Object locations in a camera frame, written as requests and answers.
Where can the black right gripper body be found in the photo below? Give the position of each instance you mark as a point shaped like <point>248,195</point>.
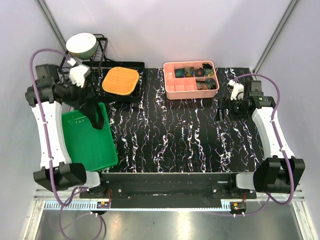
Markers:
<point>237,108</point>

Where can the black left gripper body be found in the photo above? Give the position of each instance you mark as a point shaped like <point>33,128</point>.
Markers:
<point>73,95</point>

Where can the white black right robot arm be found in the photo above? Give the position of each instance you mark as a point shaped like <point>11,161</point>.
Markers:
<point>280,171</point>

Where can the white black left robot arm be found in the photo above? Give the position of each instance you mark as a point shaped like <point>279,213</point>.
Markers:
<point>58,171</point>

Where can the rolled colourful large tie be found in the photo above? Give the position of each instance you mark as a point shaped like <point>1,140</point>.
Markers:
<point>205,84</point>

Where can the rolled black green tie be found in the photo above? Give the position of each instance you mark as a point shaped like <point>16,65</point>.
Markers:
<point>208,69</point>

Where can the pink divided organizer box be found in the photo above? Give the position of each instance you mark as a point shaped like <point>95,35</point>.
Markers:
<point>186,88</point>

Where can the rolled orange dark tie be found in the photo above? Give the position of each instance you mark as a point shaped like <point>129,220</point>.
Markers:
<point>199,72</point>

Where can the orange woven square mat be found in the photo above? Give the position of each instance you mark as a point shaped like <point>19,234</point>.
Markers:
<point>120,81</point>

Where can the rolled green patterned tie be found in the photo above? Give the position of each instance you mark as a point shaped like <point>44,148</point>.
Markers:
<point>189,72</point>

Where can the white green ceramic bowl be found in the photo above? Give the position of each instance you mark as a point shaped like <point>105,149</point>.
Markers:
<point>82,45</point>

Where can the green plastic tray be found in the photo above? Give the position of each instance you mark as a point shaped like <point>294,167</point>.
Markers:
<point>94,148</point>

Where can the rolled dark teal tie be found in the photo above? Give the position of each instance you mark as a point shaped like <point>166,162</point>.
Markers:
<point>179,73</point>

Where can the black marbled table mat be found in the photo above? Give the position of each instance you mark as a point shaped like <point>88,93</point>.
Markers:
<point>158,135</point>

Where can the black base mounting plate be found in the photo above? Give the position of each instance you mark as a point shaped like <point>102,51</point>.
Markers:
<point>216,185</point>

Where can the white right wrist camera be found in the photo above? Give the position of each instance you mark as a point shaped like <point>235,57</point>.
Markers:
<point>237,90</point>

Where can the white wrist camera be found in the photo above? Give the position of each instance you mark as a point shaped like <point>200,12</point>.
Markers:
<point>78,72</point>
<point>237,90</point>

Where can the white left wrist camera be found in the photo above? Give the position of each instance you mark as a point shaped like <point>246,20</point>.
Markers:
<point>78,72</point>

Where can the black wire dish rack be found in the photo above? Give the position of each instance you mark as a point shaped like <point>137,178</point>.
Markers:
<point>100,65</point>

